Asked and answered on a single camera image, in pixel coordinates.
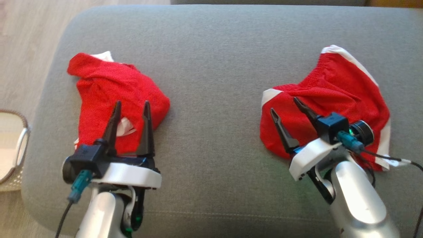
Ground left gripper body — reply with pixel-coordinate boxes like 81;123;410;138
93;155;163;190

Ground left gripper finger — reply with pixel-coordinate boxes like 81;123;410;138
101;100;122;156
136;100;156;157

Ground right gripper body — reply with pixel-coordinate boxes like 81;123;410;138
289;137;343;182

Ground cream perforated laundry basket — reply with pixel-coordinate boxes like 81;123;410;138
0;109;31;193

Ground red shorts with white stripes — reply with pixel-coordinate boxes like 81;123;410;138
259;45;391;172

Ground grey fabric sofa seat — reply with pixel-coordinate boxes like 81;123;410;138
21;4;423;238

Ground red and white jersey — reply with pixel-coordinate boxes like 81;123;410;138
67;51;171;156

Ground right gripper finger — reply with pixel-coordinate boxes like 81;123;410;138
293;97;323;133
270;108;300;153

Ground right cable with teal connector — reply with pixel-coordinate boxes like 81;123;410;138
337;131;423;238

